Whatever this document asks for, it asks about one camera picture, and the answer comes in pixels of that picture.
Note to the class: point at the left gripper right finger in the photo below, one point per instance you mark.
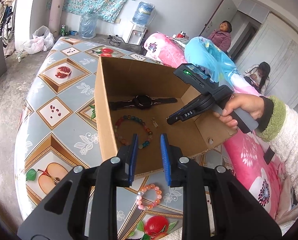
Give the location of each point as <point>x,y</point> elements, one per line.
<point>215,204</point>

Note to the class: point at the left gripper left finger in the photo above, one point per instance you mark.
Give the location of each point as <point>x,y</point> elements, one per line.
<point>83,203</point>

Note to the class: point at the blue floral quilt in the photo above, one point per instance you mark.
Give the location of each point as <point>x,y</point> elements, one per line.
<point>209,60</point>

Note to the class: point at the seated girl in white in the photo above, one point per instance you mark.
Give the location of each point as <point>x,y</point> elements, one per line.
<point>258,76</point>

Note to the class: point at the woman in purple jacket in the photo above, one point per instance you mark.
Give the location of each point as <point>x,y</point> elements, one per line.
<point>221,37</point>

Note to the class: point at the black wristwatch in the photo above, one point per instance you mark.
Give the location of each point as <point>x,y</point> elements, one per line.
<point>141,102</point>

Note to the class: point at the brown cardboard box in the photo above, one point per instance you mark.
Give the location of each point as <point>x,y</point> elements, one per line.
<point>120,79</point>

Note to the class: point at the white fleece sleeve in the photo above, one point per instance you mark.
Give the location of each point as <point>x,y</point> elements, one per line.
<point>278,126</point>

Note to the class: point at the white wardrobe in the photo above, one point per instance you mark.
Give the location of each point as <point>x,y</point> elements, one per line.
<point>276,43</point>

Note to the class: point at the white water dispenser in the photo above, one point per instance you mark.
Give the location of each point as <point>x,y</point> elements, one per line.
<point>135,35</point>

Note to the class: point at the blue water jug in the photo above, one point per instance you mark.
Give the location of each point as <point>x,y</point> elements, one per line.
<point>143,14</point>

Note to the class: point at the empty water jug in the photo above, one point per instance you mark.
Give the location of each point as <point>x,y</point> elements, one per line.
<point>87,27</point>

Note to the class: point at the white plastic bag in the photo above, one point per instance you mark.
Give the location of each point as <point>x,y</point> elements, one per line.
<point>42,40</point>

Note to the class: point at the rolled pink mat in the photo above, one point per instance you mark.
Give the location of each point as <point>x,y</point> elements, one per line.
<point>55,17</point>

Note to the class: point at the wheelchair with clothes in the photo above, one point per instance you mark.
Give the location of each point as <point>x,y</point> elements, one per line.
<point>7,21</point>

